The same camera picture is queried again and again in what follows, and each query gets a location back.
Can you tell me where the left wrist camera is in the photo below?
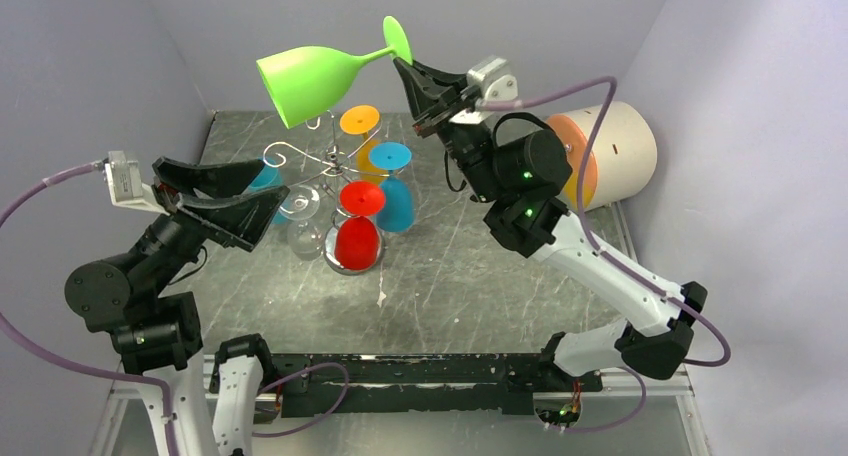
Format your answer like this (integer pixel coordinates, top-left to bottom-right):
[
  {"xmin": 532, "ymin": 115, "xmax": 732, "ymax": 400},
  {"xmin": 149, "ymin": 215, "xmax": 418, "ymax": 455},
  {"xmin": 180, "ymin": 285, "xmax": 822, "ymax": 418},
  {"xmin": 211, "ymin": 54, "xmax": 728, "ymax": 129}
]
[{"xmin": 104, "ymin": 151, "xmax": 167, "ymax": 214}]

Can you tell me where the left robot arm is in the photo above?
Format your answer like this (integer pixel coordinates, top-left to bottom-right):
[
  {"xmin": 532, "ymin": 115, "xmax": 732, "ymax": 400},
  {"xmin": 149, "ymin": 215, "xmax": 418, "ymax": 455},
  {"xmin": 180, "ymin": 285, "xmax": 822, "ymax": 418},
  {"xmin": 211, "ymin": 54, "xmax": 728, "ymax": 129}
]
[{"xmin": 65, "ymin": 151, "xmax": 289, "ymax": 455}]

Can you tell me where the red plastic wine glass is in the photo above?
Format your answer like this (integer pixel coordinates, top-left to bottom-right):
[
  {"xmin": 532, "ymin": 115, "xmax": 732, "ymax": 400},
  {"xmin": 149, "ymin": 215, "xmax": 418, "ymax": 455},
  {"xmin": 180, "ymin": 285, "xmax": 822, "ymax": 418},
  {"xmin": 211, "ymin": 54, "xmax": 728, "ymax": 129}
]
[{"xmin": 334, "ymin": 181, "xmax": 386, "ymax": 271}]

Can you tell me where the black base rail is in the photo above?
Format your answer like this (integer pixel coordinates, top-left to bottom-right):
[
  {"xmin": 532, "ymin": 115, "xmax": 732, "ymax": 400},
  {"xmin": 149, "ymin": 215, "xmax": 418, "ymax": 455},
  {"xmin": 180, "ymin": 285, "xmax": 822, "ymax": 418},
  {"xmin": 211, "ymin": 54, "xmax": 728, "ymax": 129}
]
[{"xmin": 270, "ymin": 353, "xmax": 602, "ymax": 418}]

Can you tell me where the orange plastic wine glass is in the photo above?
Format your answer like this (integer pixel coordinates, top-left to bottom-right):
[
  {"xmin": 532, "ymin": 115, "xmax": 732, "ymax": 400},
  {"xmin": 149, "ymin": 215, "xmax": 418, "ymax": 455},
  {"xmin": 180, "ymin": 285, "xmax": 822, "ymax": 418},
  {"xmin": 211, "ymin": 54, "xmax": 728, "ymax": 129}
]
[{"xmin": 339, "ymin": 105, "xmax": 384, "ymax": 185}]

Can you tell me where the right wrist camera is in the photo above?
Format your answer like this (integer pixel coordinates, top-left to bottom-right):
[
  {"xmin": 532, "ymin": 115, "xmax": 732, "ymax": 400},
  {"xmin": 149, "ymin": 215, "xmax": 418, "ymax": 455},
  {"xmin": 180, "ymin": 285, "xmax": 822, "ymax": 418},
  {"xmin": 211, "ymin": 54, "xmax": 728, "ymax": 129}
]
[{"xmin": 450, "ymin": 56, "xmax": 519, "ymax": 125}]

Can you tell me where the green plastic wine glass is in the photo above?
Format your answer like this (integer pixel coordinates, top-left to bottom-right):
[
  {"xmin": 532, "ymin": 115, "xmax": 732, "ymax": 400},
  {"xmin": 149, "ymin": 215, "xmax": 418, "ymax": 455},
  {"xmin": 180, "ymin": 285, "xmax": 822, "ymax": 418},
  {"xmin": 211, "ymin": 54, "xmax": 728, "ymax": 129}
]
[{"xmin": 256, "ymin": 16, "xmax": 413, "ymax": 129}]

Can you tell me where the cream cylinder with orange face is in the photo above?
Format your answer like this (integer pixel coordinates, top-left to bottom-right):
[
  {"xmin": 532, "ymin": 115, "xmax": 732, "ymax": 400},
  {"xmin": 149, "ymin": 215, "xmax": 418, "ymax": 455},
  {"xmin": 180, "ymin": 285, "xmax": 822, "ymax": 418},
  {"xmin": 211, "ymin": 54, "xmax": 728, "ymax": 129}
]
[{"xmin": 546, "ymin": 100, "xmax": 657, "ymax": 211}]

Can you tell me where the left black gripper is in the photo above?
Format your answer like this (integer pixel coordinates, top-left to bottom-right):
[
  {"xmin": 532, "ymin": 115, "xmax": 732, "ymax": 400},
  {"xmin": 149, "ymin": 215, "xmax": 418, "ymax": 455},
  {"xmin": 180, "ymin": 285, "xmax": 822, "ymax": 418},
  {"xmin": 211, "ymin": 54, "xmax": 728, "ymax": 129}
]
[{"xmin": 128, "ymin": 154, "xmax": 287, "ymax": 296}]

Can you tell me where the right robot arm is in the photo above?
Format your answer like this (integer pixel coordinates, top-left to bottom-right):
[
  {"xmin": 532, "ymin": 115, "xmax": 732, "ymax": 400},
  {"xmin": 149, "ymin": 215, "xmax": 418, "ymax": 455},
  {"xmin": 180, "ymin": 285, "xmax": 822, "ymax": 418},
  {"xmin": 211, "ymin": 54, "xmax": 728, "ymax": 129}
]
[{"xmin": 393, "ymin": 58, "xmax": 707, "ymax": 390}]

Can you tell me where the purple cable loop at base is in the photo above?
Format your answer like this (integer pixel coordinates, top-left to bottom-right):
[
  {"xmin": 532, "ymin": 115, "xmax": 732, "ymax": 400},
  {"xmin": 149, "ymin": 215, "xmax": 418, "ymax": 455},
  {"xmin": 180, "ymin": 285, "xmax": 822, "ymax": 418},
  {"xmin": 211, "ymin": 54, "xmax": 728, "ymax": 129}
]
[{"xmin": 250, "ymin": 362, "xmax": 351, "ymax": 440}]

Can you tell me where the clear wine glass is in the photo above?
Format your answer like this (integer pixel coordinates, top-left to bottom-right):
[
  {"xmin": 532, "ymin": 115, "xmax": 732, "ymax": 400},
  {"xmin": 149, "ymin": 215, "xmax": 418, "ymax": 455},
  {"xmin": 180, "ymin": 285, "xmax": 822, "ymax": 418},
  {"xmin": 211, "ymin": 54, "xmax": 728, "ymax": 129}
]
[{"xmin": 278, "ymin": 184, "xmax": 325, "ymax": 261}]

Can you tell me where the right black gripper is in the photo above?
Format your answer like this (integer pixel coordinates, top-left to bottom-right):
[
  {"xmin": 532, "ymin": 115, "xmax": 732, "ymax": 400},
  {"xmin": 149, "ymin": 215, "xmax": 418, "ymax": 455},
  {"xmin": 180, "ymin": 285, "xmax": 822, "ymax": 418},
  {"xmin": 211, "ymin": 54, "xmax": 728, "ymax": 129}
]
[{"xmin": 395, "ymin": 54, "xmax": 505, "ymax": 204}]

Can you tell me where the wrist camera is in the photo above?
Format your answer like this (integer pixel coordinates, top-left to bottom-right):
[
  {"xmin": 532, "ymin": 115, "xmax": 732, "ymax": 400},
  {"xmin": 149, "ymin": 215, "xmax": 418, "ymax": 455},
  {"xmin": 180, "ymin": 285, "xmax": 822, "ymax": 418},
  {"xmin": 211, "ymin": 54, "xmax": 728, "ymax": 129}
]
[
  {"xmin": 104, "ymin": 151, "xmax": 167, "ymax": 214},
  {"xmin": 450, "ymin": 56, "xmax": 519, "ymax": 125}
]

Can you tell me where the chrome wine glass rack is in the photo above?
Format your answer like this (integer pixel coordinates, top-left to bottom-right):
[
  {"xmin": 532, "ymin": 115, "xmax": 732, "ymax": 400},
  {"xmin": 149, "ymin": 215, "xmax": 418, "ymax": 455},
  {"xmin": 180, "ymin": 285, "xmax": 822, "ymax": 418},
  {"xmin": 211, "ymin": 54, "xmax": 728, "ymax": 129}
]
[{"xmin": 262, "ymin": 111, "xmax": 385, "ymax": 276}]

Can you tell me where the blue plastic wine glass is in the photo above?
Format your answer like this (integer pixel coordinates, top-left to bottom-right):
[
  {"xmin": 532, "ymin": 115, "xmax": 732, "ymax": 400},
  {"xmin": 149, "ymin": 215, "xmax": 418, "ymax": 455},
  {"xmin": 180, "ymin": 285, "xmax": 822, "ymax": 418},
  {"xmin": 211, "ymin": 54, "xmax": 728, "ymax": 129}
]
[
  {"xmin": 369, "ymin": 142, "xmax": 415, "ymax": 233},
  {"xmin": 245, "ymin": 159, "xmax": 284, "ymax": 193}
]

